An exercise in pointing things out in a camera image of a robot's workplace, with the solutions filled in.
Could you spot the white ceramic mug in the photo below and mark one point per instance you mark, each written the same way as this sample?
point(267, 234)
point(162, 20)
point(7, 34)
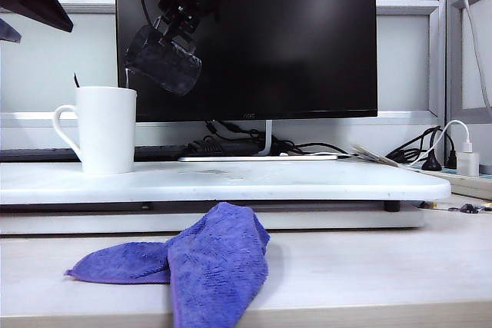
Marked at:
point(107, 132)

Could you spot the white raised platform board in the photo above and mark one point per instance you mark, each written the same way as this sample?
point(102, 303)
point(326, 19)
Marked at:
point(307, 184)

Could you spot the black keyboard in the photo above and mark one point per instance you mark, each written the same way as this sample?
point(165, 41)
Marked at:
point(38, 154)

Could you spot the white power strip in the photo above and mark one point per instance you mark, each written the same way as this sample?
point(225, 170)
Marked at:
point(474, 185)

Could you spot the stack of papers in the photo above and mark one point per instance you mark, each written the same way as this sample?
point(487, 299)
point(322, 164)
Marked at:
point(369, 153)

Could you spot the purple microfiber cloth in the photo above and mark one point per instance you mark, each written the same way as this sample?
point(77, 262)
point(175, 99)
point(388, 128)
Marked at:
point(211, 266)

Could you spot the small black clip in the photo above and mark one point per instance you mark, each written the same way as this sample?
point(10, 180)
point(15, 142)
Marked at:
point(469, 209)

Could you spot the round black power plug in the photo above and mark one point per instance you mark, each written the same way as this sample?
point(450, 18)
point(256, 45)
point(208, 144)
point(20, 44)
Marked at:
point(431, 165)

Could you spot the white USB charger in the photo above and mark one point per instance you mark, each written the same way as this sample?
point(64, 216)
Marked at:
point(469, 163)

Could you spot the black rubber platform foot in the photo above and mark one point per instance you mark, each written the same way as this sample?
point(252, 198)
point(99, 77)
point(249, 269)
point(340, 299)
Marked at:
point(392, 206)

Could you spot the thin metal stirrer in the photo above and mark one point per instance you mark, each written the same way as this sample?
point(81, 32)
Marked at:
point(77, 81)

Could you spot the black textured glass cup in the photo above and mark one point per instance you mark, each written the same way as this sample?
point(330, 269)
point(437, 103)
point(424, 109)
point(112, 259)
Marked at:
point(165, 63)

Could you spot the white platform base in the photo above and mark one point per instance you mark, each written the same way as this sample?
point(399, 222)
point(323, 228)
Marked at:
point(326, 220)

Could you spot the grey back partition frame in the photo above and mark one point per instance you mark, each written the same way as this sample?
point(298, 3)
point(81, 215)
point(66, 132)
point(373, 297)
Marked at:
point(433, 74)

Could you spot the black computer monitor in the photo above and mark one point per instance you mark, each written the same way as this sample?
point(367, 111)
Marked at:
point(288, 55)

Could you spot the grey side partition frame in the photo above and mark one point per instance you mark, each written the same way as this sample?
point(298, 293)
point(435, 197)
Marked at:
point(454, 55)

